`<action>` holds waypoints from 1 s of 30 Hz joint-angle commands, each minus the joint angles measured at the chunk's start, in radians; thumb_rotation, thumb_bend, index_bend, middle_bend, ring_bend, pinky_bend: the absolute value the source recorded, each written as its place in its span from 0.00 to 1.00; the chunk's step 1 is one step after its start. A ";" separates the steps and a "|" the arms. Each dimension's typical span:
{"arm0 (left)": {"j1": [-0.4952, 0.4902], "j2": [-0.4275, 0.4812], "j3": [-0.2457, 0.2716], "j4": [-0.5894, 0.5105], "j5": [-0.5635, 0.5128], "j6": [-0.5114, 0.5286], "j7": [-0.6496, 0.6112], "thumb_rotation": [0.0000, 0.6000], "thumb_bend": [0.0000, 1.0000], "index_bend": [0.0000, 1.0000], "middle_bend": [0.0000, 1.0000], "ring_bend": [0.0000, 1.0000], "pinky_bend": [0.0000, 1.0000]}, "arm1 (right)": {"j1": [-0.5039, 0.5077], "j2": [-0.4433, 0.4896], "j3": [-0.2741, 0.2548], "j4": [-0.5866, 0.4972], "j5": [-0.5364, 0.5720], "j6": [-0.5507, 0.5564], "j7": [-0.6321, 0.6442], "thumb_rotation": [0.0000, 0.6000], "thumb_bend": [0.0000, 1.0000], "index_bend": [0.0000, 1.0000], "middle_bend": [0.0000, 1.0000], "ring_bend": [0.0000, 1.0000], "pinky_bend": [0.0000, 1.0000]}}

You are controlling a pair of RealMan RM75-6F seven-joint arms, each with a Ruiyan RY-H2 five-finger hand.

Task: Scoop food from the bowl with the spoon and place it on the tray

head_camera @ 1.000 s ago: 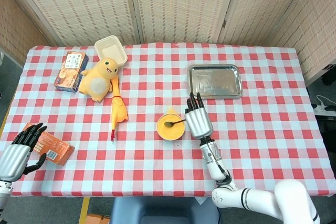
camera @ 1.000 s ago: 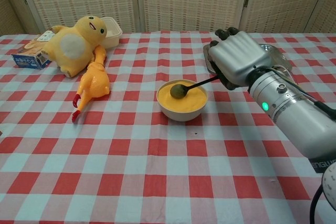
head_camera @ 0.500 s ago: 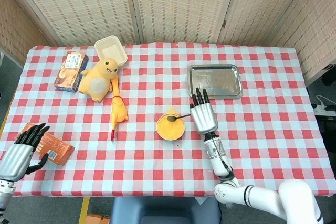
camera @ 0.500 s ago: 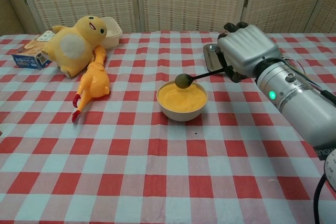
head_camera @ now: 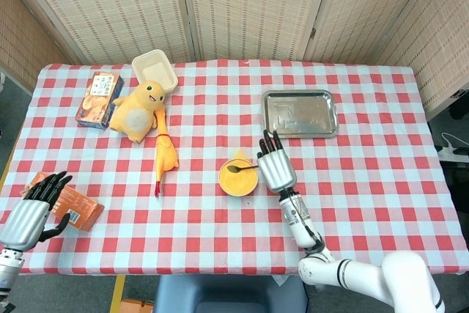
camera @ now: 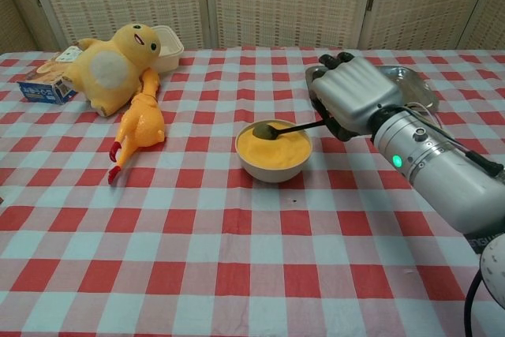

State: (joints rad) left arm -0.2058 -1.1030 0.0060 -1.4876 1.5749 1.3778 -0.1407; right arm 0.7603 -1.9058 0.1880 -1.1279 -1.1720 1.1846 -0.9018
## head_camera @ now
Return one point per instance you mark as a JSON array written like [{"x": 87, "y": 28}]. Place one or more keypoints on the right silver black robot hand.
[{"x": 276, "y": 172}]

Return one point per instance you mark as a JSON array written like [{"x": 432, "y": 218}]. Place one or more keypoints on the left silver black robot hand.
[{"x": 23, "y": 225}]

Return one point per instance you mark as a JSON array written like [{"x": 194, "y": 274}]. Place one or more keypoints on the dark metal spoon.
[{"x": 233, "y": 169}]

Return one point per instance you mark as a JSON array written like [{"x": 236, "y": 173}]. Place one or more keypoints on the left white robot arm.
[{"x": 9, "y": 269}]

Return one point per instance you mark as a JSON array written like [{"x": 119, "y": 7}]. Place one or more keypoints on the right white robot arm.
[{"x": 298, "y": 227}]

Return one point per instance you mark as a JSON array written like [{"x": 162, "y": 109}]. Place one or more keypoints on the yellow-orange powder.
[{"x": 238, "y": 183}]

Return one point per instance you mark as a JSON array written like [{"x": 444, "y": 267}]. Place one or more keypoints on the cream round bowl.
[{"x": 220, "y": 183}]

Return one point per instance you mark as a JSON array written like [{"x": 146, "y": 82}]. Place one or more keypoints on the flat orange carton box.
[{"x": 84, "y": 214}]

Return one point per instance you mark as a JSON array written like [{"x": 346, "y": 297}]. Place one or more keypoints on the stainless steel tray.
[{"x": 298, "y": 111}]

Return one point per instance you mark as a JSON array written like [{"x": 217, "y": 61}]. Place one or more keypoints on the red white checkered tablecloth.
[{"x": 220, "y": 236}]

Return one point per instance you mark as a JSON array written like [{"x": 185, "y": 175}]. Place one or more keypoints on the yellow rubber chicken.
[{"x": 165, "y": 159}]

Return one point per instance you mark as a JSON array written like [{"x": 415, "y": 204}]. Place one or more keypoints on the blue chair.
[{"x": 231, "y": 294}]

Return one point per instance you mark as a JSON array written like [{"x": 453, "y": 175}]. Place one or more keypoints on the small orange floor box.
[{"x": 137, "y": 306}]

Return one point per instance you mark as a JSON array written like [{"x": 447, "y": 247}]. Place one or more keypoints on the orange blue biscuit box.
[{"x": 97, "y": 102}]

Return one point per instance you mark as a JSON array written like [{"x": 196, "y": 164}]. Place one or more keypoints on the yellow plush toy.
[{"x": 133, "y": 111}]

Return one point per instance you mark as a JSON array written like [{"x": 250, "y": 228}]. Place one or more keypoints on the beige takeaway container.
[{"x": 152, "y": 69}]

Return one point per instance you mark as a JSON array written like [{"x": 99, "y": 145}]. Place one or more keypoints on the woven folding screen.
[{"x": 253, "y": 9}]

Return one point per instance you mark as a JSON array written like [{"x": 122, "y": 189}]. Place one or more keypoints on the black case by table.
[{"x": 458, "y": 177}]

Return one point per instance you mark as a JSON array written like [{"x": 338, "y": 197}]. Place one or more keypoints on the black equipment by screen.
[{"x": 459, "y": 107}]

